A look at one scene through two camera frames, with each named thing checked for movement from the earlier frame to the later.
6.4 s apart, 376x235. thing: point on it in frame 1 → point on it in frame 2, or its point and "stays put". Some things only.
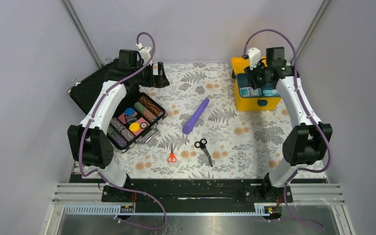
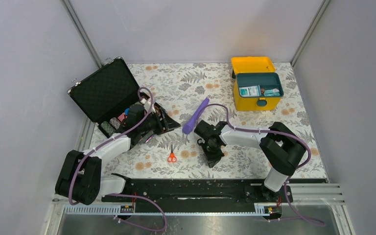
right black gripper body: (258, 76) → (213, 154)
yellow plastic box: (238, 64) stays put
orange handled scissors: (172, 157) stays put
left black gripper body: (147, 78) → (153, 123)
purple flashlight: (188, 128) stays put
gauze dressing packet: (249, 91) stays put
